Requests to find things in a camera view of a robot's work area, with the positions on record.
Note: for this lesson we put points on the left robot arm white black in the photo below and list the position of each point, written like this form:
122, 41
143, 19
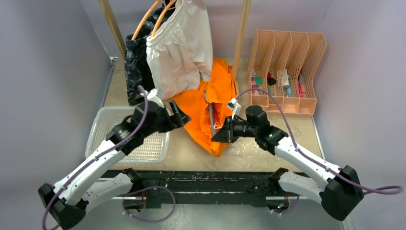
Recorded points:
71, 198

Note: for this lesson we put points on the dark camouflage shorts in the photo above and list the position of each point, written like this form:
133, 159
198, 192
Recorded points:
137, 70

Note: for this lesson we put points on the wooden clothes rack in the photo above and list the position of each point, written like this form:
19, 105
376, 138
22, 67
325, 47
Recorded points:
115, 30

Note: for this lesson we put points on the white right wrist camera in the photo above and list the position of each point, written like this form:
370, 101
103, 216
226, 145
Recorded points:
234, 106

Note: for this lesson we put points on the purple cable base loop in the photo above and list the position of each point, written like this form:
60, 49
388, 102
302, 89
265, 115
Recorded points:
150, 204

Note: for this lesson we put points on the grey-blue plastic hanger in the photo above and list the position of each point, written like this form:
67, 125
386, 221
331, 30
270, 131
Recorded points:
211, 114

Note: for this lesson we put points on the green small item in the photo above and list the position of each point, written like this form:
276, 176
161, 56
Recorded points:
257, 80

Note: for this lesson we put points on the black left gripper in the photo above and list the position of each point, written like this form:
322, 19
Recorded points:
176, 120

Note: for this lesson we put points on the orange hanger right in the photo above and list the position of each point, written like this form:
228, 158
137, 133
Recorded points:
159, 20

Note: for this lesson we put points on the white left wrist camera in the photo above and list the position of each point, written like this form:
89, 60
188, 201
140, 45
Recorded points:
152, 96

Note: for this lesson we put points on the orange shorts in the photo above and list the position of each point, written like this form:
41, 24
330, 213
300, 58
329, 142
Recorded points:
208, 100

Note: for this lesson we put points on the white plastic basket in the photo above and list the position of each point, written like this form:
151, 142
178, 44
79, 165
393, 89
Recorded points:
153, 150

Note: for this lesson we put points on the orange hanger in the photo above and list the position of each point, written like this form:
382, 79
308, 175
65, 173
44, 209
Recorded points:
159, 20
144, 19

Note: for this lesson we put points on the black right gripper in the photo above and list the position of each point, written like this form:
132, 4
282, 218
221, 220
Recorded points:
226, 134

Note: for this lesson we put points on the white shorts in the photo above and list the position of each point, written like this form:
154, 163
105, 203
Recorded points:
180, 53

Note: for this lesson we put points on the pink plastic file organizer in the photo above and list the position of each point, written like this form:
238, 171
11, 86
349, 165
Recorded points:
287, 63

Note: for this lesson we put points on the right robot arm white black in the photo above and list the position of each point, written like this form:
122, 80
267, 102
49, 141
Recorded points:
333, 187

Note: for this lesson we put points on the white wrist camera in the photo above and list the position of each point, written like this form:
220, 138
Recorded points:
234, 106
152, 96

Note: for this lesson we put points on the pink small bottle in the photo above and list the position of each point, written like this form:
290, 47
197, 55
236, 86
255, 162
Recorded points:
255, 88

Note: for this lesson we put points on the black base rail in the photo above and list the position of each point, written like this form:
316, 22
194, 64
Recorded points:
210, 188

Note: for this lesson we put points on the orange hanger left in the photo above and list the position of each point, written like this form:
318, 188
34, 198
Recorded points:
144, 19

